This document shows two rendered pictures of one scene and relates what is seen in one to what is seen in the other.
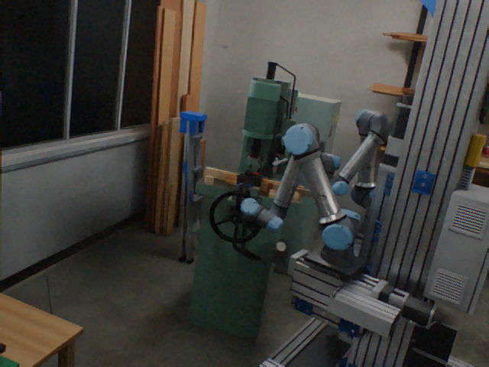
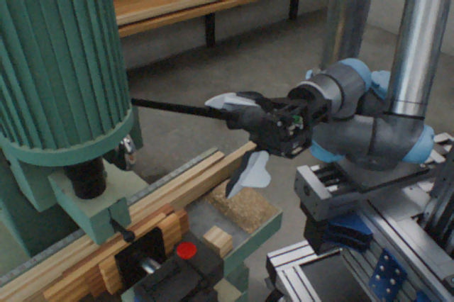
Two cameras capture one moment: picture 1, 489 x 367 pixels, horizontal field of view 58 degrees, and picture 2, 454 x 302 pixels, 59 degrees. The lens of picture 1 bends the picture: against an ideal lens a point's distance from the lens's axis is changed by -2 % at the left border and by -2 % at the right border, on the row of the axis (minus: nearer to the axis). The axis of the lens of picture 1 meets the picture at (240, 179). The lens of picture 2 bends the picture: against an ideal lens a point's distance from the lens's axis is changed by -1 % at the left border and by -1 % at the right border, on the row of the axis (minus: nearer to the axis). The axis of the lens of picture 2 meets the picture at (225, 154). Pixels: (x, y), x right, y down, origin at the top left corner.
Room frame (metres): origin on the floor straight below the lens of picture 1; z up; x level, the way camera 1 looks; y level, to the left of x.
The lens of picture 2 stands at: (2.11, 0.19, 1.53)
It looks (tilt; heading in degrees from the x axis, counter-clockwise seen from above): 40 degrees down; 306
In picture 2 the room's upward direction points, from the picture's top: straight up
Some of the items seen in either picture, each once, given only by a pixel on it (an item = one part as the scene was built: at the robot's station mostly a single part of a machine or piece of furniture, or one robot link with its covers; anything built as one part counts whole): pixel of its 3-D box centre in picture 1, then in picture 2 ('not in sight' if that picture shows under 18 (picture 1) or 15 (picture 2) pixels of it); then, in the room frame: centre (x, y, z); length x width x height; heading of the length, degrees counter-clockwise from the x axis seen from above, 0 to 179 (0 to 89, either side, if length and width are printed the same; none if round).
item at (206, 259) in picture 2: (250, 179); (184, 283); (2.37, -0.05, 0.99); 0.13 x 0.11 x 0.06; 82
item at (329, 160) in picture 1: (329, 161); (339, 86); (2.32, -0.45, 1.16); 0.11 x 0.08 x 0.09; 81
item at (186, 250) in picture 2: not in sight; (186, 249); (2.39, -0.08, 1.02); 0.03 x 0.03 x 0.01
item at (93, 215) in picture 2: (253, 164); (91, 201); (2.58, -0.06, 1.03); 0.14 x 0.07 x 0.09; 172
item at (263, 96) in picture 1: (261, 109); (41, 23); (2.56, -0.06, 1.35); 0.18 x 0.18 x 0.31
